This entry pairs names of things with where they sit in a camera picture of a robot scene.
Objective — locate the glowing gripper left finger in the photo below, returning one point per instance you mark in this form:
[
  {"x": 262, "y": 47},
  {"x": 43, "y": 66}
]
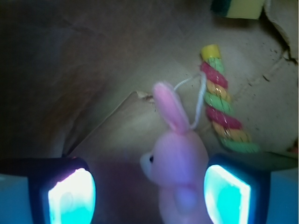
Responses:
[{"x": 46, "y": 191}]

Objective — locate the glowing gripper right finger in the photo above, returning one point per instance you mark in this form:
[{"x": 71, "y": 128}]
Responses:
[{"x": 253, "y": 188}]

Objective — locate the pink plush bunny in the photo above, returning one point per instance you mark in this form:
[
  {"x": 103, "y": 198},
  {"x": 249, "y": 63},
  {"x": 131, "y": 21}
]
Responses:
[{"x": 178, "y": 160}]

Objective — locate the brown paper bag liner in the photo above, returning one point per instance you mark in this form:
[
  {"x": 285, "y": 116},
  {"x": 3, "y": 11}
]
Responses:
[{"x": 76, "y": 79}]

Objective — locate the yellow green sponge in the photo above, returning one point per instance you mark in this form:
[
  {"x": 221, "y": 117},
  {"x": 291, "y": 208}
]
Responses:
[{"x": 238, "y": 9}]

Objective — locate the twisted multicolour rope toy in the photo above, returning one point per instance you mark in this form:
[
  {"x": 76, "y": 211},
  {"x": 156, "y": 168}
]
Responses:
[{"x": 218, "y": 104}]

